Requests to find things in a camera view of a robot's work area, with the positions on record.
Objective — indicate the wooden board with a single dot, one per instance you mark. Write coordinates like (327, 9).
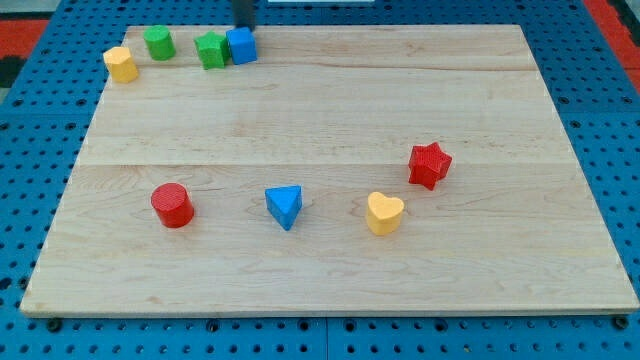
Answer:
(512, 229)

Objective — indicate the yellow heart block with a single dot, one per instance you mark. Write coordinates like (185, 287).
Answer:
(384, 214)

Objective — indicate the blue triangle block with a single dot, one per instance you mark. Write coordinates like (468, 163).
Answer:
(284, 204)

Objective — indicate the green star block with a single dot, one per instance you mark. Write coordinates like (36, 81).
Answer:
(212, 50)

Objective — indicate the blue cube block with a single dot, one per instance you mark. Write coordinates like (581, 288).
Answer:
(242, 45)

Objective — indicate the red cylinder block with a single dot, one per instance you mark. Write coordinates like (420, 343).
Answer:
(172, 205)

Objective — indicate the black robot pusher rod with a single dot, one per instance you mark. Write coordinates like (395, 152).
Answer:
(243, 14)

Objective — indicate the green cylinder block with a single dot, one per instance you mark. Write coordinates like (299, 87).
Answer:
(159, 42)

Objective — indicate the red star block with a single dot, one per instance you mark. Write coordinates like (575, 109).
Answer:
(428, 164)

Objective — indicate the yellow hexagon block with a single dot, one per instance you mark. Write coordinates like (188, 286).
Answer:
(120, 64)

